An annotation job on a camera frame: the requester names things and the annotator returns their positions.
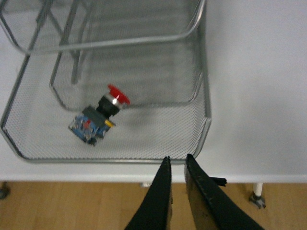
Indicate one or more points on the red emergency stop button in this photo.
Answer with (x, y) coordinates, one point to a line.
(92, 123)

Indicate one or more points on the silver mesh letter rack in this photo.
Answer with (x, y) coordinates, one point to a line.
(152, 50)

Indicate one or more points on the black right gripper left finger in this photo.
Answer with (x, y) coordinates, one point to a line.
(155, 210)

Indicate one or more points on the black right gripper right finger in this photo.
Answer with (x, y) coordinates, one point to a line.
(211, 208)

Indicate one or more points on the table caster wheel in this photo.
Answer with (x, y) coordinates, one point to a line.
(258, 201)

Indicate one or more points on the white table leg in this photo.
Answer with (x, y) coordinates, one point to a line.
(257, 189)

